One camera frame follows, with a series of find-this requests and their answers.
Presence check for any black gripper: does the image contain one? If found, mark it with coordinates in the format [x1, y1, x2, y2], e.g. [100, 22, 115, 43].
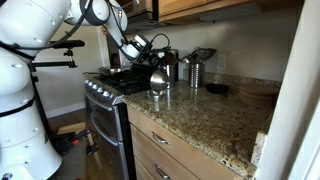
[137, 45, 166, 73]

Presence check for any silver metal bowl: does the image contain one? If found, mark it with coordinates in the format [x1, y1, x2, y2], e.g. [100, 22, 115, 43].
[149, 68, 171, 94]

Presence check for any large perforated steel utensil holder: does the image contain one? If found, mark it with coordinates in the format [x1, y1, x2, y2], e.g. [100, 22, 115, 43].
[165, 63, 180, 89]

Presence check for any silver ladle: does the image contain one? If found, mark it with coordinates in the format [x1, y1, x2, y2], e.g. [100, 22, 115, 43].
[180, 54, 195, 65]

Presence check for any small perforated steel utensil holder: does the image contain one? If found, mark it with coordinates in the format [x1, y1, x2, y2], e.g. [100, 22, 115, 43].
[188, 62, 206, 89]

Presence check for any silver frying pan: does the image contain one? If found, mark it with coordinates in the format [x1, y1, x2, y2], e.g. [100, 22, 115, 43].
[97, 66, 132, 76]

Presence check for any dark range hood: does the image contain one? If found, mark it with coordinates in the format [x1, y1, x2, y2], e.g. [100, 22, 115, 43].
[116, 0, 160, 34]

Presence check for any stainless steel stove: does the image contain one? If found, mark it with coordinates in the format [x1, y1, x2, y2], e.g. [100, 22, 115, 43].
[82, 64, 155, 180]

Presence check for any wooden upper cabinet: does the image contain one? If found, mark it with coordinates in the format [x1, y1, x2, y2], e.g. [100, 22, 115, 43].
[153, 0, 306, 24]

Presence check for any kitchen base cabinet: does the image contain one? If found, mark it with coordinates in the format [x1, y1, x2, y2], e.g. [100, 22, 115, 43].
[126, 105, 246, 180]

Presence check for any stack of wooden plates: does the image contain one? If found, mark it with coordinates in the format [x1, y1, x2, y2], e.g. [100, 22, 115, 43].
[238, 82, 281, 108]

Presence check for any red and black clamp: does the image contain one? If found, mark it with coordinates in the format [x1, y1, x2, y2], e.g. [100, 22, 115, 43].
[51, 129, 92, 149]

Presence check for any perforated workbench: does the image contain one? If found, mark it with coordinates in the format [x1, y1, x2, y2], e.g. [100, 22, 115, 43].
[48, 121, 101, 180]

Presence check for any tall white cabinet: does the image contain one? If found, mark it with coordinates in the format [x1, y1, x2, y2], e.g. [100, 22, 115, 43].
[254, 0, 320, 180]

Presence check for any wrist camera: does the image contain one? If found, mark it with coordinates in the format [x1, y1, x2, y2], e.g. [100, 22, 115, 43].
[133, 34, 151, 48]

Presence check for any silver wire skimmer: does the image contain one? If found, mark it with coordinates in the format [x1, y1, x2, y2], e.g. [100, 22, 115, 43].
[190, 47, 218, 65]

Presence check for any white wall outlet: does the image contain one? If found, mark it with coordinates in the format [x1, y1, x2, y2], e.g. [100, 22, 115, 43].
[216, 52, 229, 71]

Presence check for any silver drawer handle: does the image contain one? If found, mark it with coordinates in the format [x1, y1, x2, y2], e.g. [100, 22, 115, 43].
[154, 163, 172, 180]
[151, 131, 171, 146]

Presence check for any black stereo camera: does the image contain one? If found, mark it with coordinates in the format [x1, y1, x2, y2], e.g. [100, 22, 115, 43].
[49, 39, 86, 50]

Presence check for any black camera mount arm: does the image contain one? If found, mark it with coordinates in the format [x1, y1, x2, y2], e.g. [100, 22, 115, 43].
[27, 48, 78, 73]

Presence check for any black cable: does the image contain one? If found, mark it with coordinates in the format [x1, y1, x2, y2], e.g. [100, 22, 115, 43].
[0, 0, 172, 63]

